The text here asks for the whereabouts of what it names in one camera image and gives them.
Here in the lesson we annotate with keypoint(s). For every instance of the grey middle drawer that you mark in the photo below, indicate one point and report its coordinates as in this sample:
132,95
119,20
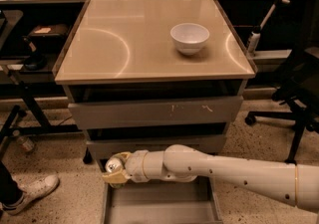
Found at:
104,149

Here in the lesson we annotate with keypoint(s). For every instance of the white sneaker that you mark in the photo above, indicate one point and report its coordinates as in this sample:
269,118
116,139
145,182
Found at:
33,191

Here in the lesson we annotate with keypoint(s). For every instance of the black office chair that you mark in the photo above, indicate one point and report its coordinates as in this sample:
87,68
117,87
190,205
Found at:
298,78

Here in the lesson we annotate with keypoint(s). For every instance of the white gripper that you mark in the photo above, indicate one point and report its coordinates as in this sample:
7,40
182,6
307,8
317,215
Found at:
134,165

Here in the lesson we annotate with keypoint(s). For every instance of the black device on shelf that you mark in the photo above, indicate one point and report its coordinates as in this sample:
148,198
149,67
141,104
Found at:
35,61

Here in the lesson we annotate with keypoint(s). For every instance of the grey open bottom drawer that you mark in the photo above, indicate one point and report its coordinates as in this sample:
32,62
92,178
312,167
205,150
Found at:
162,202

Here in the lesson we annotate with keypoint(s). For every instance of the white ceramic bowl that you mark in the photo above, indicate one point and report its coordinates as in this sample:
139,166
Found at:
189,38

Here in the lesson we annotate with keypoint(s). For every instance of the black table leg frame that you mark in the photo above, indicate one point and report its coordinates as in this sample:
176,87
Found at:
44,125

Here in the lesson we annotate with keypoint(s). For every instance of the plastic bottle on floor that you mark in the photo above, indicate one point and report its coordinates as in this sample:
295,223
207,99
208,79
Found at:
23,141

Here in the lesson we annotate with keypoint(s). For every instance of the grey top drawer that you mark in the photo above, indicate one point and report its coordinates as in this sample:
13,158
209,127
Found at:
155,112

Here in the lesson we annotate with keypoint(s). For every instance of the grey drawer cabinet with counter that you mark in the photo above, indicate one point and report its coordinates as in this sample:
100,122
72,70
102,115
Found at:
122,51

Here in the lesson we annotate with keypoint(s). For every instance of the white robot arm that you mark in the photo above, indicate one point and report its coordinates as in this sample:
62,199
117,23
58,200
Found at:
293,184

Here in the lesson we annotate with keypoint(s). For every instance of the dark trouser leg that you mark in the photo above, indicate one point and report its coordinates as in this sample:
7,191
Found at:
10,193

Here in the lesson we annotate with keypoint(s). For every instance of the green soda can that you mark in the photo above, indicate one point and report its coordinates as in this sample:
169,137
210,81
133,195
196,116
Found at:
113,165

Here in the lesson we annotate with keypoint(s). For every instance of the black box with label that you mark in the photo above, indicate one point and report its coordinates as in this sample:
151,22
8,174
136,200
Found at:
57,30

